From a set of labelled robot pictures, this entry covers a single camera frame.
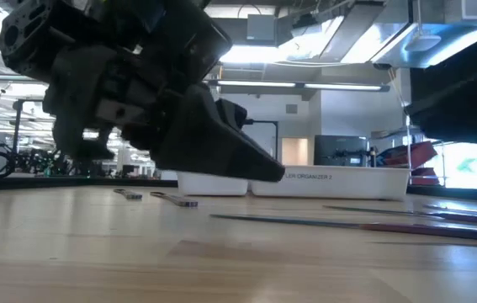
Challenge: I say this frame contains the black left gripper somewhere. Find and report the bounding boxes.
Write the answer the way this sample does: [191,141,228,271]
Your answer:
[0,0,286,183]

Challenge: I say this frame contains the white cutlery organizer tray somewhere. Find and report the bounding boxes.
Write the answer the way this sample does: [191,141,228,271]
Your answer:
[176,165,411,202]

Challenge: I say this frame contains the linear ceiling light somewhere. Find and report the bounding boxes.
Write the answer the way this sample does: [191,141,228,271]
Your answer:
[0,73,390,93]

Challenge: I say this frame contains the grey ceiling box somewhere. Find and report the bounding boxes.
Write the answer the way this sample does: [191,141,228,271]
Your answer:
[246,13,277,42]

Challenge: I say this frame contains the black computer monitor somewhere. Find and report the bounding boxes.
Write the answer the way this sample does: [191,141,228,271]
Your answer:
[313,134,368,166]

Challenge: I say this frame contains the wheeled metal rack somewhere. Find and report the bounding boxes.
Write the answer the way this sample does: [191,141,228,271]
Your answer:
[368,66,445,186]

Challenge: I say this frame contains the black background robot arms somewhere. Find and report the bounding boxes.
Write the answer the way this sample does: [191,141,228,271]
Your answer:
[10,145,73,177]

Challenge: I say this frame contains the red storage bin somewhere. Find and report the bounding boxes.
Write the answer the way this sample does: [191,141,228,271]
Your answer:
[377,141,438,168]
[410,167,442,187]

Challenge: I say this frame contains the white ceiling access point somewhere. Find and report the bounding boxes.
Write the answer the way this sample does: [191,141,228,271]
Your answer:
[404,32,444,52]

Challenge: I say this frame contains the black door frame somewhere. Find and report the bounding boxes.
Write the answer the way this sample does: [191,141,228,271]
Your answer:
[244,119,280,166]

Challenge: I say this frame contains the black neighbouring rig frame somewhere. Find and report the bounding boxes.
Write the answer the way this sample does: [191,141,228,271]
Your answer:
[12,97,52,155]

